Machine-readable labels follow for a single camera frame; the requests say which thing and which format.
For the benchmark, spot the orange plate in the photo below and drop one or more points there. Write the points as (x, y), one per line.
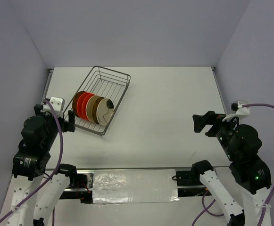
(80, 103)
(84, 105)

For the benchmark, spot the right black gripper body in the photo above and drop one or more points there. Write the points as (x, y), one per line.
(223, 128)

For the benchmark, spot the rear orange plate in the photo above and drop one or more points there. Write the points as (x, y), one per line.
(80, 103)

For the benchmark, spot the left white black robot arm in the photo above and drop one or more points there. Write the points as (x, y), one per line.
(34, 197)

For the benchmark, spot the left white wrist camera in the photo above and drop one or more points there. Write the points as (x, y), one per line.
(57, 104)

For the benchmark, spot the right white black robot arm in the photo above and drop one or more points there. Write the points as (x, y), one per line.
(241, 144)

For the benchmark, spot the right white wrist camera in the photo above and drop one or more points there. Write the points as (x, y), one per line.
(238, 111)

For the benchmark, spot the metal wire dish rack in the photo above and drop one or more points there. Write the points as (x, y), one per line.
(106, 83)

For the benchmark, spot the yellow patterned plate brown rim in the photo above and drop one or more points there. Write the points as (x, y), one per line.
(94, 110)

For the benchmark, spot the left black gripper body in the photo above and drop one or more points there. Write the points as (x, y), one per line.
(58, 121)

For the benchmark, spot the metal base rail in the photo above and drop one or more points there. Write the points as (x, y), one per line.
(81, 188)

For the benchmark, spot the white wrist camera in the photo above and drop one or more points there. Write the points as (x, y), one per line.
(238, 111)
(57, 104)

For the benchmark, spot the cream plate with black patch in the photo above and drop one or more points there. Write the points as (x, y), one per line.
(105, 111)

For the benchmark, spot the silver foil tape patch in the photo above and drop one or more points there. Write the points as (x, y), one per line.
(134, 186)

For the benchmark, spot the rear brown yellow plate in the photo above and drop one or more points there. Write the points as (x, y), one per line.
(75, 100)

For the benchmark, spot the front orange plate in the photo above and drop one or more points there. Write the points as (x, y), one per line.
(84, 105)

